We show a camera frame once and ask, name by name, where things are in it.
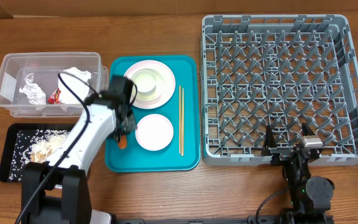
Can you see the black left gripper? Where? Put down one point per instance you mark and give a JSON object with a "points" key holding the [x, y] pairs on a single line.
{"points": [[132, 126]]}

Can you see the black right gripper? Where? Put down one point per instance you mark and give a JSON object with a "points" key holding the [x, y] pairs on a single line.
{"points": [[284, 154]]}

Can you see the orange carrot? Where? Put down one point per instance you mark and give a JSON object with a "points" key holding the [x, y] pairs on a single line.
{"points": [[122, 142]]}

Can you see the small pink bowl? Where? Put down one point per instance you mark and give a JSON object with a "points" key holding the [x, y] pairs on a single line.
{"points": [[154, 132]]}

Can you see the white napkin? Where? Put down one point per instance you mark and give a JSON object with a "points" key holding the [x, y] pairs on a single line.
{"points": [[71, 77]]}

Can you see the red snack wrapper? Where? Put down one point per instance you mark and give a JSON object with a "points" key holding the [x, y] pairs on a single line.
{"points": [[55, 97]]}

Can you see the foil wrapper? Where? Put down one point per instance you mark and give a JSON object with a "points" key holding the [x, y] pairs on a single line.
{"points": [[34, 93]]}

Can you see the rice and peanut scraps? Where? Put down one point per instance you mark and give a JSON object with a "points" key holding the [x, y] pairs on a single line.
{"points": [[45, 144]]}

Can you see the cream plastic cup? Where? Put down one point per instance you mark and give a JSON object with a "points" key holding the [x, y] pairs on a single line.
{"points": [[146, 83]]}

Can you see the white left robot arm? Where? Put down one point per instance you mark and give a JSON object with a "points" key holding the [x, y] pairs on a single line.
{"points": [[56, 191]]}

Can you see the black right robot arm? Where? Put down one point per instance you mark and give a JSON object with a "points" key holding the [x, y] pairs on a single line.
{"points": [[310, 195]]}

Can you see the grey dishwasher rack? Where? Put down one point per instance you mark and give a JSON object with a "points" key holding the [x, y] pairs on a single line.
{"points": [[278, 71]]}

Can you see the clear plastic waste bin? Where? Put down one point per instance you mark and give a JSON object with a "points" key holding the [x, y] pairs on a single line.
{"points": [[42, 68]]}

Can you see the black waste tray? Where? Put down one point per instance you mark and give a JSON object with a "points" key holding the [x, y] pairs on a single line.
{"points": [[7, 153]]}

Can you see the cream bowl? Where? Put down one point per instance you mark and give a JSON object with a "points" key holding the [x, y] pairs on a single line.
{"points": [[158, 87]]}

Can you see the teal plastic tray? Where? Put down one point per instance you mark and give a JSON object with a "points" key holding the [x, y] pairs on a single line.
{"points": [[137, 159]]}

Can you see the pink plate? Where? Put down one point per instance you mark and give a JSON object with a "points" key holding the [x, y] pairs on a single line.
{"points": [[168, 87]]}

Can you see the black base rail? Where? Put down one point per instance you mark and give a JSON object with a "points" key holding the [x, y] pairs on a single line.
{"points": [[197, 221]]}

